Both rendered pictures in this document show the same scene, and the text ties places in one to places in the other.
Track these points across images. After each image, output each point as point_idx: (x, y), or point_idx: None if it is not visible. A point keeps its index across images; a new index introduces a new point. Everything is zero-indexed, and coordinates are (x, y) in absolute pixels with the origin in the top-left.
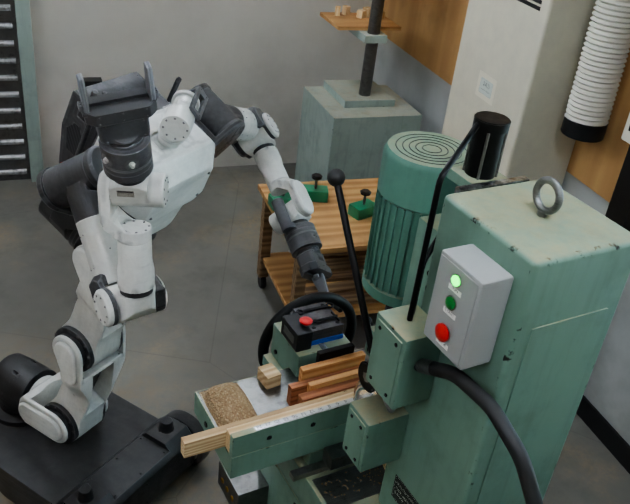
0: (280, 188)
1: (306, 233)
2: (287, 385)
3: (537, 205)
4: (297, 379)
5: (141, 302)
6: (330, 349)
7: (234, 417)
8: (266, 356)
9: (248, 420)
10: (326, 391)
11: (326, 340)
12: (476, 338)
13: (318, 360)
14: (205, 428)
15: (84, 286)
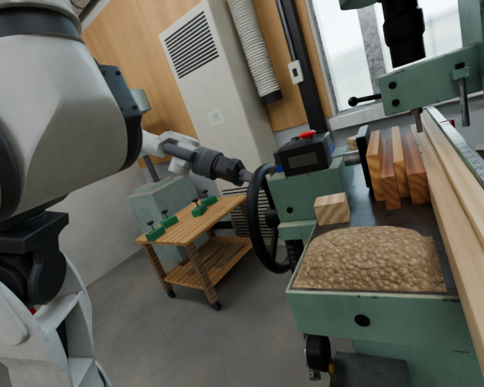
0: (162, 145)
1: (208, 150)
2: (355, 206)
3: None
4: (351, 199)
5: (64, 54)
6: (361, 133)
7: (412, 249)
8: (282, 226)
9: (452, 222)
10: (416, 158)
11: (330, 153)
12: None
13: (365, 147)
14: (361, 331)
15: None
